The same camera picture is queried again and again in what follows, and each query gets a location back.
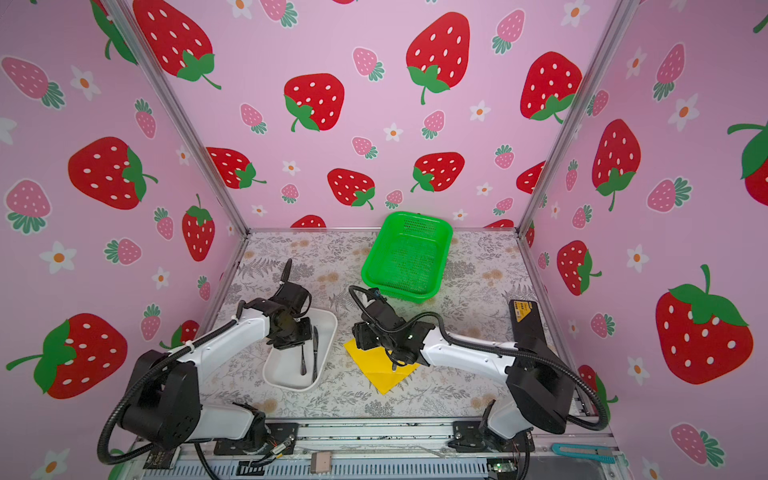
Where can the black box yellow label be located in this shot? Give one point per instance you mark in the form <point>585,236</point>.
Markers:
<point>526,320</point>

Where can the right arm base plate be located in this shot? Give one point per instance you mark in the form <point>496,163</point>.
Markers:
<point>472,437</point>

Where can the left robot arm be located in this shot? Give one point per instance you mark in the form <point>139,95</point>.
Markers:
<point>162,406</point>

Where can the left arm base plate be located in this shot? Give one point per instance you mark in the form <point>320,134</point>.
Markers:
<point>261,441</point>

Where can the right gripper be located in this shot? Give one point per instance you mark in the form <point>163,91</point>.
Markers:
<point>360,333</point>

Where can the black handled spoon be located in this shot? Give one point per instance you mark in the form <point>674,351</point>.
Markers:
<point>303,364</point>

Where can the teal utility knife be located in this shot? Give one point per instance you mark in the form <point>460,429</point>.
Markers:
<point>585,452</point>

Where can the white rectangular tray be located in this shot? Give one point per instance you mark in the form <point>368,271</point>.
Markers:
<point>299,368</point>

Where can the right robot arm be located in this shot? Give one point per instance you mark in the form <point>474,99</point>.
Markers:
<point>546,393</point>

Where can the yellow paper napkin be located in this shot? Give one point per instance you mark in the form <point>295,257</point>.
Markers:
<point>377,367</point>

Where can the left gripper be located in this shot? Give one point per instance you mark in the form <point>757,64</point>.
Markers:
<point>308,335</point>

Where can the green plastic basket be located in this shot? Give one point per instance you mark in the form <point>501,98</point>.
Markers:
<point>408,258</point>

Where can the aluminium rail frame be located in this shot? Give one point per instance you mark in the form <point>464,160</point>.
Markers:
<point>396,448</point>

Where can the small pink block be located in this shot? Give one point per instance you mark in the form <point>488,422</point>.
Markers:
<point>321,463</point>

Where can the small black card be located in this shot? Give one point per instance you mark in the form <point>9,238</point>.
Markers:
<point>161,459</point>

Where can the black handled knife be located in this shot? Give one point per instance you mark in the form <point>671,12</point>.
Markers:
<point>315,347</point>

